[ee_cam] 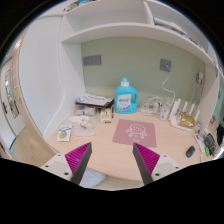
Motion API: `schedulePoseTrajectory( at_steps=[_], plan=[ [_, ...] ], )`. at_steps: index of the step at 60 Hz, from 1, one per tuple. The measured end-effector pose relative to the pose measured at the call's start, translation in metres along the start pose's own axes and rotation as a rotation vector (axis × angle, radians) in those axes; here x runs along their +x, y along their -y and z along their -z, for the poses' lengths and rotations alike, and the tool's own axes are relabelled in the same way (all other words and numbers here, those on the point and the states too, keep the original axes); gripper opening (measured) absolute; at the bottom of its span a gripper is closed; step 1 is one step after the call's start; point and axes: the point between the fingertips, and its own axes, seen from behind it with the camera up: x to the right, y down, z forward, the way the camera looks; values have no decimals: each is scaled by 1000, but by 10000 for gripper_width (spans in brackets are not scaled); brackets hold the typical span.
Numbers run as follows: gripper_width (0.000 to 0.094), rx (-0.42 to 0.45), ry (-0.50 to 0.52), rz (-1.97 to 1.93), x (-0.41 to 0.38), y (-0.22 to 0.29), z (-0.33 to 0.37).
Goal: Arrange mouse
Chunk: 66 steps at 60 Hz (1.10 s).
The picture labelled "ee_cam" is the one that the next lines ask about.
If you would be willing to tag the blue detergent bottle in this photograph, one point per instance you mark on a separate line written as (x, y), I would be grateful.
(126, 98)

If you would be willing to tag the grey wall socket right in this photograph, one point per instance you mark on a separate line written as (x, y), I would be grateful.
(165, 65)

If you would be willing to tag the stack of books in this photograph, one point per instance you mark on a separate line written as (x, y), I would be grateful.
(91, 100)

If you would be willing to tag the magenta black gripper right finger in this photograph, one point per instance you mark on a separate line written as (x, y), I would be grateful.
(146, 160)

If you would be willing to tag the black device right edge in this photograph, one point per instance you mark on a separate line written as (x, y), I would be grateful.
(210, 143)

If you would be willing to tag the small yellow box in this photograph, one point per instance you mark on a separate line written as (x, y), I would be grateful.
(106, 116)

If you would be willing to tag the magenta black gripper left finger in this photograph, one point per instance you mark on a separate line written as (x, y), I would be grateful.
(77, 160)

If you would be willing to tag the small white bottle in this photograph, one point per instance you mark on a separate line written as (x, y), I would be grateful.
(164, 112)

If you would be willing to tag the clear plastic bag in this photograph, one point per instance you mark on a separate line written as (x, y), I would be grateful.
(83, 126)

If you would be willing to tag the grey wall socket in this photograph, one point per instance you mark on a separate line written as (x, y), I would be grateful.
(165, 65)
(92, 60)

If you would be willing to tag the light blue chair seat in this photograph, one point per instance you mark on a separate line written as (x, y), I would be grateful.
(91, 178)

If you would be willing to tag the black computer mouse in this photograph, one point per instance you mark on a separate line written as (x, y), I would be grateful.
(190, 151)

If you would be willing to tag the white shelf unit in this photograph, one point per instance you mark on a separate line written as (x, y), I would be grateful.
(50, 61)

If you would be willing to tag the grey wall socket left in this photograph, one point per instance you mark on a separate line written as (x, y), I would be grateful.
(92, 60)

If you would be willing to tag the pink mouse pad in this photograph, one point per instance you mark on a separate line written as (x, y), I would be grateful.
(128, 132)

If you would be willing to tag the white wifi router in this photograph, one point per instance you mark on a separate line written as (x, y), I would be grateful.
(181, 119)

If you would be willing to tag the card with yellow badge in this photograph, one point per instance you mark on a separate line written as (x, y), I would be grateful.
(64, 133)

